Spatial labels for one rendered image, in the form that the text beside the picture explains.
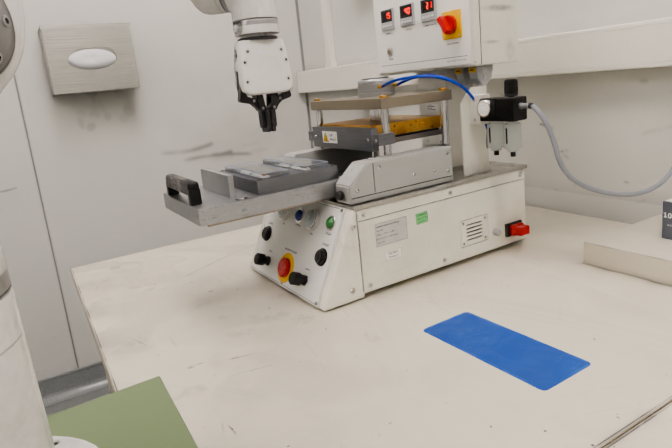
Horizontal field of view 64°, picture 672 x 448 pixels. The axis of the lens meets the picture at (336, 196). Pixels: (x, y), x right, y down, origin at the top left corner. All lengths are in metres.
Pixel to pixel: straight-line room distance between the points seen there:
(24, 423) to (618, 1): 1.35
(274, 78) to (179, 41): 1.45
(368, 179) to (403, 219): 0.11
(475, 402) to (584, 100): 0.96
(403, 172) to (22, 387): 0.75
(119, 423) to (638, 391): 0.59
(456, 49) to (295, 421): 0.79
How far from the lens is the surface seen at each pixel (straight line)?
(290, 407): 0.74
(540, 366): 0.81
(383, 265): 1.03
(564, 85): 1.54
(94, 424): 0.62
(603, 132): 1.49
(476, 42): 1.15
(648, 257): 1.11
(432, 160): 1.08
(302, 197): 0.98
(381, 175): 1.00
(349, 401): 0.74
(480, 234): 1.19
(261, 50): 1.03
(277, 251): 1.16
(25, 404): 0.47
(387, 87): 1.16
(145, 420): 0.60
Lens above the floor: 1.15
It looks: 12 degrees down
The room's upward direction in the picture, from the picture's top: 6 degrees counter-clockwise
